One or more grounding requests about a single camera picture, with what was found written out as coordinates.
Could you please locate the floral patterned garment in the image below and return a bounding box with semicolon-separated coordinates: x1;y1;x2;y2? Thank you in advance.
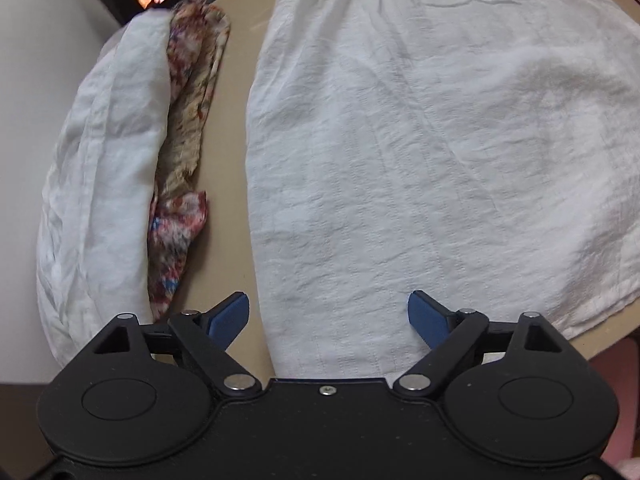
147;0;232;323

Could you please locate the white crumpled garment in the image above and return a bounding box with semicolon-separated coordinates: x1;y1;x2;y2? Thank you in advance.
36;7;173;366

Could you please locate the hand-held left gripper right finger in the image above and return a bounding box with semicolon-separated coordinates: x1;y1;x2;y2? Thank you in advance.
392;290;563;398

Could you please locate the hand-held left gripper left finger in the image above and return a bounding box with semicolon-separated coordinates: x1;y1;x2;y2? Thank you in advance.
97;291;261;396

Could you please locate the white textured garment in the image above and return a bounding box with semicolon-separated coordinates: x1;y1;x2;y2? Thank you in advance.
244;0;640;378

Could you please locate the pink cloth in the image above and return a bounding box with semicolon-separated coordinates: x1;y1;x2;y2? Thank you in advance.
592;330;640;480

